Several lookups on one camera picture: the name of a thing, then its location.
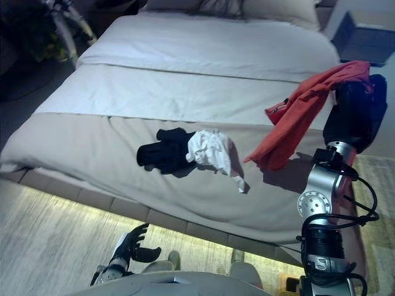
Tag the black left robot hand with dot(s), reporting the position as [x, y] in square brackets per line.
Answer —
[132, 243]

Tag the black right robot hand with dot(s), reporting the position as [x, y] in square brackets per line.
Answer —
[355, 114]

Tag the red garment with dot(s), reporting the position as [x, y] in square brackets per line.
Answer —
[296, 123]

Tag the black garment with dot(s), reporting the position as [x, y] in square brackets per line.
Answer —
[163, 152]

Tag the white garment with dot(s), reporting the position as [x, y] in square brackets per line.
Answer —
[213, 151]

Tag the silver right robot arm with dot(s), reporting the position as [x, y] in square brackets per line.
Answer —
[324, 203]

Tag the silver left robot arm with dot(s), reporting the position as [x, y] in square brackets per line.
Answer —
[108, 272]

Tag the beige bed cover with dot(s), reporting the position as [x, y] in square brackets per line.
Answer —
[92, 145]

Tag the brown laundry basket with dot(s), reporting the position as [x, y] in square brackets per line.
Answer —
[290, 282]

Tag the grey robot torso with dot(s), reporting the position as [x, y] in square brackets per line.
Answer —
[169, 285]

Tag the brown wooden nightstand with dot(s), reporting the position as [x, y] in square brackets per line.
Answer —
[364, 40]

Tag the grey striped rug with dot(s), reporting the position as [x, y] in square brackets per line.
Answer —
[46, 234]

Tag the robot right leg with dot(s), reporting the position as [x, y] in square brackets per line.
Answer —
[243, 271]

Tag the beige pillow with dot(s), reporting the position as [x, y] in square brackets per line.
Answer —
[277, 12]
[172, 4]

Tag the white textured blanket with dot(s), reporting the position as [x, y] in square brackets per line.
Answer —
[154, 92]

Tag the white duvet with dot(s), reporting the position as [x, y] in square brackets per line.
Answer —
[200, 46]

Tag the patterned grey cushion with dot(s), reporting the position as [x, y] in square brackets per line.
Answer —
[222, 6]

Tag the white humanoid robot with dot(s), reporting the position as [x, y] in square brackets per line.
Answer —
[66, 27]

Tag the green plant in yellow pot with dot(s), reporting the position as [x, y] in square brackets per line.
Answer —
[34, 34]

